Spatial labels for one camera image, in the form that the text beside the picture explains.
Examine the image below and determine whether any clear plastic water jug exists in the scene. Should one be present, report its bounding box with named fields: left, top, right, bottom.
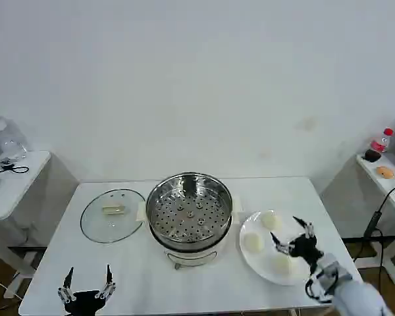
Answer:
left=0, top=115, right=29, bottom=161

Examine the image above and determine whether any round glass lid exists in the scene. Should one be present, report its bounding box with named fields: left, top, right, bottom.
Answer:
left=80, top=188, right=147, bottom=244

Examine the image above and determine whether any small black gadget with cord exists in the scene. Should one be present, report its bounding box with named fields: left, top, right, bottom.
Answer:
left=0, top=157, right=30, bottom=175

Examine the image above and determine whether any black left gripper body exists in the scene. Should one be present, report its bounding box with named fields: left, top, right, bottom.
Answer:
left=63, top=289, right=105, bottom=316

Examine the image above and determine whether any thin white floor cable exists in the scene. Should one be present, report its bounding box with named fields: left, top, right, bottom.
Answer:
left=0, top=275, right=24, bottom=301

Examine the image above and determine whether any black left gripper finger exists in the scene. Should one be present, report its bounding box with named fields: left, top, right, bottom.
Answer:
left=96, top=263, right=117, bottom=299
left=57, top=267, right=76, bottom=303

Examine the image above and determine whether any white round plate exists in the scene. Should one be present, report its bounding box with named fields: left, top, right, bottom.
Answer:
left=239, top=209, right=317, bottom=286

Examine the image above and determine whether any white steamed bun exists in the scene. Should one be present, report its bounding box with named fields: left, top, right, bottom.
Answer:
left=271, top=255, right=293, bottom=276
left=244, top=232, right=264, bottom=253
left=261, top=211, right=282, bottom=230

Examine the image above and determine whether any perforated steel steamer basket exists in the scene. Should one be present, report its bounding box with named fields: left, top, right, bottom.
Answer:
left=145, top=171, right=234, bottom=244

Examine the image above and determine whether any black power cable with adapter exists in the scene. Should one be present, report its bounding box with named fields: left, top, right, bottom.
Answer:
left=353, top=177, right=395, bottom=263

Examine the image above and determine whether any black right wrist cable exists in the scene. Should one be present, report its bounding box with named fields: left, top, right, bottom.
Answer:
left=304, top=271, right=333, bottom=303

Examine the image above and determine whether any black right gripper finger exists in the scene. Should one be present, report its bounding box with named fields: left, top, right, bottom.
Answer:
left=292, top=215, right=317, bottom=240
left=269, top=232, right=294, bottom=255

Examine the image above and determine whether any red capped drink bottle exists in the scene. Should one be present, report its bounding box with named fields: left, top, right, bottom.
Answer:
left=371, top=127, right=395, bottom=154

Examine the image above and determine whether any small orange object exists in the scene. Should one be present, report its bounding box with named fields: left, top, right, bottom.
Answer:
left=376, top=165, right=395, bottom=179

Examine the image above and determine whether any dark brown lump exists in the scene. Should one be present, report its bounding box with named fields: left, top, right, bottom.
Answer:
left=363, top=149, right=382, bottom=163

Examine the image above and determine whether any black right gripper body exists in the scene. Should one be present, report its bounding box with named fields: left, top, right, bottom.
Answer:
left=290, top=234, right=325, bottom=268

